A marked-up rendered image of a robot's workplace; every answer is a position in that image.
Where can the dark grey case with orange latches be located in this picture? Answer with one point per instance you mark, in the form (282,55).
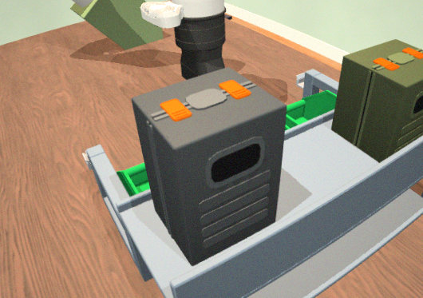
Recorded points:
(213,150)

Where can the olive green tool case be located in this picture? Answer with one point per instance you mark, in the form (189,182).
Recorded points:
(379,104)

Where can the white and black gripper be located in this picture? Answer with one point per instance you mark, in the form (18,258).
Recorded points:
(199,27)

